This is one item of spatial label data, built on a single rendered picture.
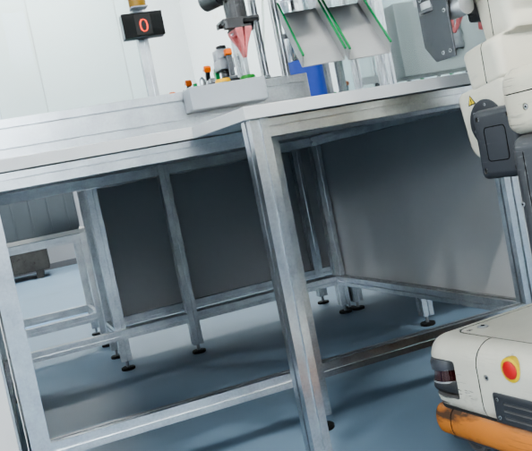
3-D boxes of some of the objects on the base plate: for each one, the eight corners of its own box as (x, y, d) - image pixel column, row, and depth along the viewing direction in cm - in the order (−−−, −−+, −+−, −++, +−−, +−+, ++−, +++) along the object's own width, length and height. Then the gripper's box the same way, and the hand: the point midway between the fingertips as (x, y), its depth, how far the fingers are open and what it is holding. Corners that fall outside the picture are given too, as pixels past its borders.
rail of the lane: (313, 108, 213) (305, 69, 212) (-23, 165, 184) (-33, 121, 184) (305, 111, 218) (298, 72, 218) (-22, 167, 189) (-32, 123, 189)
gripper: (218, -4, 196) (231, 56, 197) (254, -8, 200) (267, 51, 200) (210, 4, 203) (223, 63, 203) (246, 0, 206) (258, 57, 207)
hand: (244, 54), depth 202 cm, fingers closed
